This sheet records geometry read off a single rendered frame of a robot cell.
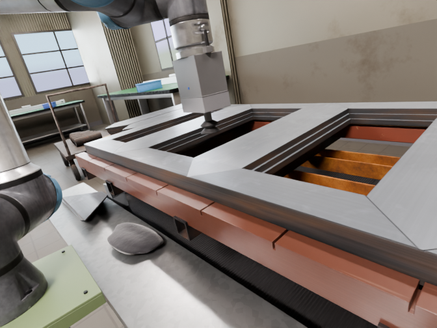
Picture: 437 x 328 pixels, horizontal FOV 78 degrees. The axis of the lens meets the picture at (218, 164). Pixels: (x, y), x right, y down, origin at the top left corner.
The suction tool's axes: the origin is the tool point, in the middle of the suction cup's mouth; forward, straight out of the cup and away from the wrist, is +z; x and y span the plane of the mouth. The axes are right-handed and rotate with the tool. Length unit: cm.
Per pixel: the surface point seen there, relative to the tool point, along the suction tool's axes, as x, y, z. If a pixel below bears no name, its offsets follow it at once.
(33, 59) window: -39, 775, -113
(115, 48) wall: -176, 576, -92
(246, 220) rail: 4.6, -13.3, 14.3
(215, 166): -2.4, 4.6, 9.8
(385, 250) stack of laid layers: 0.4, -34.6, 12.5
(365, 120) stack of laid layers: -60, -2, 13
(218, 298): 12.2, -10.5, 28.9
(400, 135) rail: -63, -12, 18
